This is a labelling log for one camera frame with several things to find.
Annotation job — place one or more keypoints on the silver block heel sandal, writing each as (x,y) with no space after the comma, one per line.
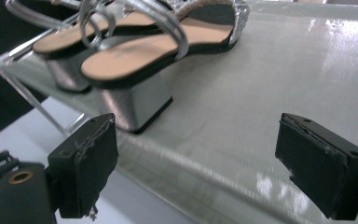
(136,59)
(59,39)

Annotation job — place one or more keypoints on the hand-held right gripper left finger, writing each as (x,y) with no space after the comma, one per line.
(87,165)

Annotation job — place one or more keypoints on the metal two-tier shoe rack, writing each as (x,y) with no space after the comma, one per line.
(236,109)

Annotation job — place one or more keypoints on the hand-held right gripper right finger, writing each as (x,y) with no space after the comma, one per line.
(320,165)

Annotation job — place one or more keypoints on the light grey table mat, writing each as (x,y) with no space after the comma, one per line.
(24,130)

